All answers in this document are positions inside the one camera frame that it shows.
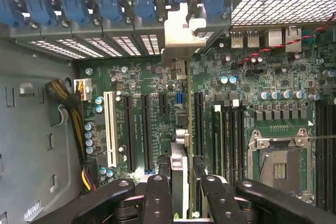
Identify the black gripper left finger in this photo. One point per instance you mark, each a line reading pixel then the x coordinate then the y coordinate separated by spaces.
pixel 157 203

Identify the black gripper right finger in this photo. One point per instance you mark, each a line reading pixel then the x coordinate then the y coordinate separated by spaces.
pixel 220 203

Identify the black RAM slot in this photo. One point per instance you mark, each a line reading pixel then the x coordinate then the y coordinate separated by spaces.
pixel 320 155
pixel 234 142
pixel 227 142
pixel 330 155
pixel 241 142

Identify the long black expansion slot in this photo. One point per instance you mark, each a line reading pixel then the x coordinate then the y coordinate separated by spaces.
pixel 130 132
pixel 146 132
pixel 198 124

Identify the silver CPU socket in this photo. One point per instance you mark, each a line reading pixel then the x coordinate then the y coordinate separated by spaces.
pixel 278 145

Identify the white expansion slot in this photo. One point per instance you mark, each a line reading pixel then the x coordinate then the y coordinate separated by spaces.
pixel 110 129

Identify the short black expansion slot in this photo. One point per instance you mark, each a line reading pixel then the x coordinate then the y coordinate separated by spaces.
pixel 162 104

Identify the blue expansion slot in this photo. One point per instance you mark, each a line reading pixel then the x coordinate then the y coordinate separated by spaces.
pixel 179 98

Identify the green motherboard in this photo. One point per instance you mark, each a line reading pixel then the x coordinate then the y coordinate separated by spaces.
pixel 275 87

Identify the white power connector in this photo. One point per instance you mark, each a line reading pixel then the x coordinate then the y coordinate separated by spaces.
pixel 86 85

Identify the silver port block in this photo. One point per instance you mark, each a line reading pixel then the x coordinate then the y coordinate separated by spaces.
pixel 274 39
pixel 252 40
pixel 293 40
pixel 236 41

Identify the black open PC case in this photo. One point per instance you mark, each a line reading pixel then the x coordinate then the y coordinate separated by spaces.
pixel 262 6

